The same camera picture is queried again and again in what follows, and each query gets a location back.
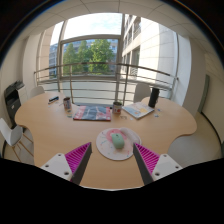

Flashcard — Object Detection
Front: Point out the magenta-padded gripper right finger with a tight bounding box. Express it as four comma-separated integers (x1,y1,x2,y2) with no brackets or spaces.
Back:
133,142,184,185

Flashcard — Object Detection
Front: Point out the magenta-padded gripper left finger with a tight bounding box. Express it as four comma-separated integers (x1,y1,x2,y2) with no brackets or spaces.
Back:
40,142,94,186

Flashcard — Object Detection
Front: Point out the mint green computer mouse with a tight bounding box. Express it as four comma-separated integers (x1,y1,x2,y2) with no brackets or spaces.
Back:
110,132,126,150

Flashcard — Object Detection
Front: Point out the round pink white mouse pad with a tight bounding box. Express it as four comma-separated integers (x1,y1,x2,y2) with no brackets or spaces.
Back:
95,126,143,162

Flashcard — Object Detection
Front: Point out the red and blue magazine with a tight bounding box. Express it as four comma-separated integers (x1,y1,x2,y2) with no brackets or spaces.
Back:
72,105,112,122

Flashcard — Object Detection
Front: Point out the open illustrated book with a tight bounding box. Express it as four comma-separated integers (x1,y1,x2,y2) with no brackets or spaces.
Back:
121,101,155,120

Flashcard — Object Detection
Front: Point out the white chair with wooden legs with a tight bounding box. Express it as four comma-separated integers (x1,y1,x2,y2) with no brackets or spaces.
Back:
0,117,35,163

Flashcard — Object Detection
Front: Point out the printed drink cup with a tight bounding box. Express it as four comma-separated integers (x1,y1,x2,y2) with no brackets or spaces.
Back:
62,96,73,113

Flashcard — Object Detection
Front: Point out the dark blue stapler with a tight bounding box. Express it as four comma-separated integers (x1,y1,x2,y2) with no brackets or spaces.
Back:
48,95,60,104

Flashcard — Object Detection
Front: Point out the black cylinder speaker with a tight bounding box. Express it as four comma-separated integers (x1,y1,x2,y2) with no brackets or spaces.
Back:
148,86,161,109

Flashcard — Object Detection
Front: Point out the small printed tin can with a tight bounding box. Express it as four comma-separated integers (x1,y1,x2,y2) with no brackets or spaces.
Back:
112,100,123,116

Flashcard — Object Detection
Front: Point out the black and white printer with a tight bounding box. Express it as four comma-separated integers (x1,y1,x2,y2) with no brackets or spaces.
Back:
3,80,28,128

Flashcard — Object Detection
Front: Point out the grey green door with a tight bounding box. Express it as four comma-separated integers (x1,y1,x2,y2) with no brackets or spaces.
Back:
197,73,211,114

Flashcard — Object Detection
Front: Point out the metal balcony railing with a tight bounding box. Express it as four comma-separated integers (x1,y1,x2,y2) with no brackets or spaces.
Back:
33,62,179,106

